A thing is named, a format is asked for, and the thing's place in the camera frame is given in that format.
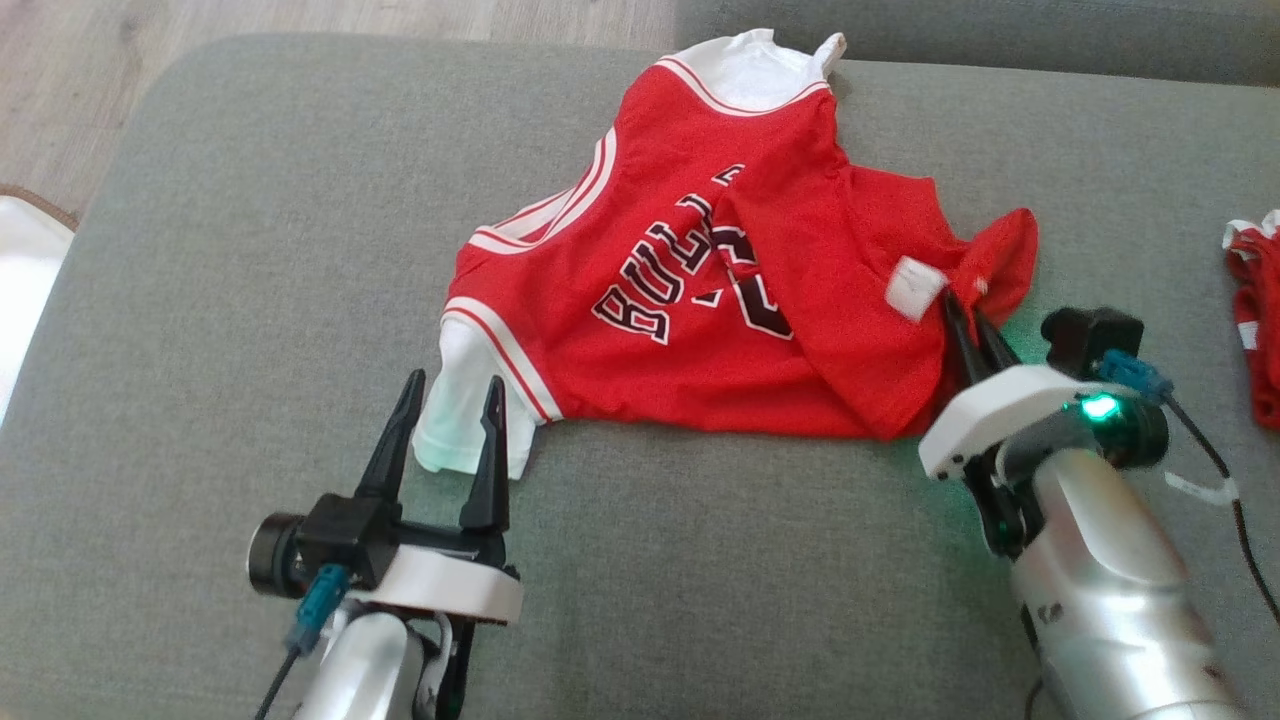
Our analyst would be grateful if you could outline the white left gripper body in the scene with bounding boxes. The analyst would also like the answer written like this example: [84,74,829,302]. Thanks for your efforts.
[348,523,525,627]

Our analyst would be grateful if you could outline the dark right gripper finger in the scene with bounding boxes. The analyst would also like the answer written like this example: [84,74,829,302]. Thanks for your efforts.
[975,310,1022,374]
[942,290,987,390]

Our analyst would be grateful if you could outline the grey sofa back cushion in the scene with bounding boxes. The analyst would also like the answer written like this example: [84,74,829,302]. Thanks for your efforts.
[674,0,1280,91]

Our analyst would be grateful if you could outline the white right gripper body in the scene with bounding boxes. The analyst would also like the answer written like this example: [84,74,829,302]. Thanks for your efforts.
[917,363,1170,482]

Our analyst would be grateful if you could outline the red basketball jersey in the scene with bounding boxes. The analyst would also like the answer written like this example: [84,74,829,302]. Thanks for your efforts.
[412,28,1040,480]

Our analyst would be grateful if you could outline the grey sofa seat cushion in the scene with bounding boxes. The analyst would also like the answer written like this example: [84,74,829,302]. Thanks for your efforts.
[0,33,1280,720]

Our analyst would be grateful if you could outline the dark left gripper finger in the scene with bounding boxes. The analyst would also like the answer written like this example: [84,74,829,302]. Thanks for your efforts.
[459,376,512,534]
[354,369,429,502]

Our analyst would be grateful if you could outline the right blue-plug black cable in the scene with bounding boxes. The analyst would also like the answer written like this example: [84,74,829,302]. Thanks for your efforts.
[1096,349,1280,628]

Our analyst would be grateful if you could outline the white rug brown edge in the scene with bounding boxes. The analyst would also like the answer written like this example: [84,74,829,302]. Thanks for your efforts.
[0,184,80,428]

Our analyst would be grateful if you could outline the red shorts white trim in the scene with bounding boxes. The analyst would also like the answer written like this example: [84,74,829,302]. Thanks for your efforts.
[1221,208,1280,432]

